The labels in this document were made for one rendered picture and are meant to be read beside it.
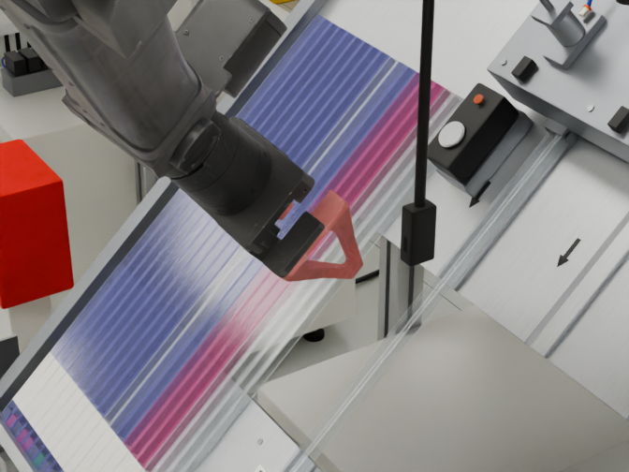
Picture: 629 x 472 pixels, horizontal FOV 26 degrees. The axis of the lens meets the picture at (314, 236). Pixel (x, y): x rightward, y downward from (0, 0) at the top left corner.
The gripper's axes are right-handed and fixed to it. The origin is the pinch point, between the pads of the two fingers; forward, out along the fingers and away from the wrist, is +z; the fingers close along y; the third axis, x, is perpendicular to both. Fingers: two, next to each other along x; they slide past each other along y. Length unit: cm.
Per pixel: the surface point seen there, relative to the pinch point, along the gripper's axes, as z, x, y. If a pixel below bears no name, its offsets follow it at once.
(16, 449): 12.2, 34.3, 26.3
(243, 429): 14.3, 17.1, 6.8
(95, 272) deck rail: 13.6, 17.5, 35.6
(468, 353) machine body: 60, 1, 28
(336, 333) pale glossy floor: 133, 18, 114
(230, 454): 14.3, 19.4, 6.1
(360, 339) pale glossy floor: 135, 15, 110
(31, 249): 28, 25, 67
